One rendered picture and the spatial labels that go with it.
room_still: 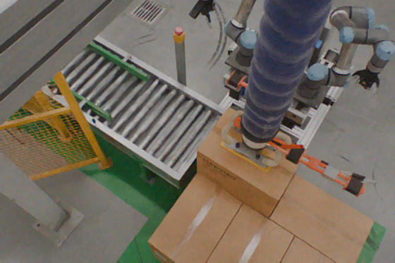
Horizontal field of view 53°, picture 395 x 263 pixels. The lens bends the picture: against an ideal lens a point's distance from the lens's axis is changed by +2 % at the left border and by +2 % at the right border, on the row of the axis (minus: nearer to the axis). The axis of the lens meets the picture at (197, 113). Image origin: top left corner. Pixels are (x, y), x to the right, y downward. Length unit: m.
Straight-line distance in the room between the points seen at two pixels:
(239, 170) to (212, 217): 0.47
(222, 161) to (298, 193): 0.69
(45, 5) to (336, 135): 3.62
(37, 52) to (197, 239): 2.48
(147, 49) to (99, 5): 3.83
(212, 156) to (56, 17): 2.21
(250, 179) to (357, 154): 1.57
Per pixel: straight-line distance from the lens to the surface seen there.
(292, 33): 1.47
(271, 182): 2.52
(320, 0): 1.38
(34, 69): 0.40
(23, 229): 3.65
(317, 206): 2.97
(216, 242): 2.79
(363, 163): 3.84
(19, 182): 2.68
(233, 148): 2.42
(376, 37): 2.06
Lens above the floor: 3.27
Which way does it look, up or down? 60 degrees down
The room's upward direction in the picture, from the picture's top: straight up
